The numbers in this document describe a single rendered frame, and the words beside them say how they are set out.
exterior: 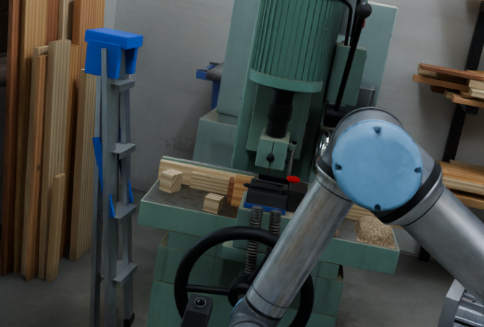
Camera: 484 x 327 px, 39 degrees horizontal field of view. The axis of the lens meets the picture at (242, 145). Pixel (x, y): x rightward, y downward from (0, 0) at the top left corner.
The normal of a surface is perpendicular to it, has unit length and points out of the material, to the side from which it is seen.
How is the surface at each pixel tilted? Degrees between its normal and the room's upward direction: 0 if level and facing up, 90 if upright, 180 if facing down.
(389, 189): 85
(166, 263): 90
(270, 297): 89
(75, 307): 0
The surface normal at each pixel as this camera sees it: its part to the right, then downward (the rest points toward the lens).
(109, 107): 0.95, 0.09
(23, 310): 0.15, -0.96
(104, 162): -0.32, 0.18
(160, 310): -0.11, 0.23
